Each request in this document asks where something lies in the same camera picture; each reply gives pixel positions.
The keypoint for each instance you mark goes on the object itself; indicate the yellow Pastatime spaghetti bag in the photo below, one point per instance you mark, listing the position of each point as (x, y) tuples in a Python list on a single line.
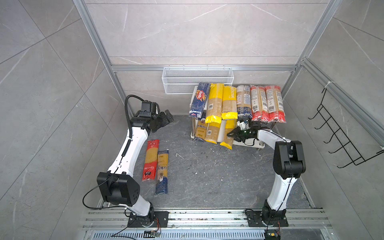
[(229, 103)]

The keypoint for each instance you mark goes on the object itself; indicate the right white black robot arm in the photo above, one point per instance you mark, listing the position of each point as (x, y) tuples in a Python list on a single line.
[(288, 164)]

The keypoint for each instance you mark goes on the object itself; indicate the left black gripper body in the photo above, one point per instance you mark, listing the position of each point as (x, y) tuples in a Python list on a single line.
[(160, 120)]

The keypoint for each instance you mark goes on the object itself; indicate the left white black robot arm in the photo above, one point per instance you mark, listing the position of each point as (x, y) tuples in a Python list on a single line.
[(117, 185)]

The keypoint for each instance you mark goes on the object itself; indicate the blue Barilla spaghetti pack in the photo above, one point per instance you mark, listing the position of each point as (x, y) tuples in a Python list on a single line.
[(199, 100)]

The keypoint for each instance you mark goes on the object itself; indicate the red label spaghetti bag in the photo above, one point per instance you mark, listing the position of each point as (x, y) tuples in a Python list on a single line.
[(259, 104)]

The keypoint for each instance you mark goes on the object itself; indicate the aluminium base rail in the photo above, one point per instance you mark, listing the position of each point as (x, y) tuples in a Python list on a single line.
[(219, 224)]

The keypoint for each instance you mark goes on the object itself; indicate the Ankara blue spaghetti bag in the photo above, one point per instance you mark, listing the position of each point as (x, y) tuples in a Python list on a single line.
[(162, 173)]

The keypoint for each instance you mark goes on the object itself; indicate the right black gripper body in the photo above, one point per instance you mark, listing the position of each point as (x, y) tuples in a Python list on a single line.
[(242, 134)]

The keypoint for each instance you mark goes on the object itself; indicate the blue end spaghetti bag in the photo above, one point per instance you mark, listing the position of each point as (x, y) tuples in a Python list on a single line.
[(244, 101)]

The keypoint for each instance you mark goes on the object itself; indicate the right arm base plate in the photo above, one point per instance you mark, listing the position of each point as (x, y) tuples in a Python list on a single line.
[(266, 218)]

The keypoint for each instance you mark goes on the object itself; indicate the white wire mesh basket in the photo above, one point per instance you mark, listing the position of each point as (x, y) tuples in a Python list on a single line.
[(183, 80)]

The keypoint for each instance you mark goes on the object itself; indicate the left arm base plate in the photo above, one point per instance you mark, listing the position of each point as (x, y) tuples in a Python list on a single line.
[(153, 219)]

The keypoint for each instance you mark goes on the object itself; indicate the black wire hook rack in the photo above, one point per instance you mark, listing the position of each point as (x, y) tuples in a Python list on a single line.
[(345, 144)]

